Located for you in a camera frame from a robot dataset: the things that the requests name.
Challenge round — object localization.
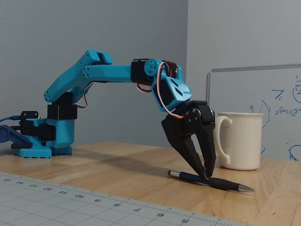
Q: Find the blue and black pen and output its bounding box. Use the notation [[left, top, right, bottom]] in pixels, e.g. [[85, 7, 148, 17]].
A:
[[168, 170, 255, 193]]

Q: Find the grey gridded cutting mat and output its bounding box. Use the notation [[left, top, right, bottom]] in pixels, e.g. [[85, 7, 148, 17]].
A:
[[0, 171, 250, 226]]

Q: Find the cream ceramic mug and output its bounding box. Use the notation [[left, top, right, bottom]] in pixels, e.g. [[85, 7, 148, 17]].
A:
[[213, 112, 264, 171]]

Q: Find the blue robot arm with base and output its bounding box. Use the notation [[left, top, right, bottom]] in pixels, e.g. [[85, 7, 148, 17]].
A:
[[13, 49, 193, 159]]

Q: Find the black motor driver board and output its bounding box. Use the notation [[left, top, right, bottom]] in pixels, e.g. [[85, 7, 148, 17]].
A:
[[20, 111, 40, 137]]

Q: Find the dark blue table clamp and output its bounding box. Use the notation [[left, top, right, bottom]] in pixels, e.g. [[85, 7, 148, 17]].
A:
[[0, 124, 32, 149]]

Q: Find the whiteboard with blue writing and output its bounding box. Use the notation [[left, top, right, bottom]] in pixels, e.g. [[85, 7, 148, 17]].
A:
[[206, 63, 301, 162]]

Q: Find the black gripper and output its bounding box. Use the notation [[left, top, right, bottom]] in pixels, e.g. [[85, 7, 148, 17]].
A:
[[161, 100, 217, 180]]

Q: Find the short looped servo cable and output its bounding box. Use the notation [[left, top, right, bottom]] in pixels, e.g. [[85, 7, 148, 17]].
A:
[[137, 82, 153, 93]]

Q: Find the blue usb cable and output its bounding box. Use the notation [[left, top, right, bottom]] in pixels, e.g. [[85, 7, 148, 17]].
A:
[[0, 115, 22, 123]]

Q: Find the long red white servo cable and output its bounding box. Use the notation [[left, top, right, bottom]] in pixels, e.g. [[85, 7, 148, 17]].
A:
[[157, 61, 186, 119]]

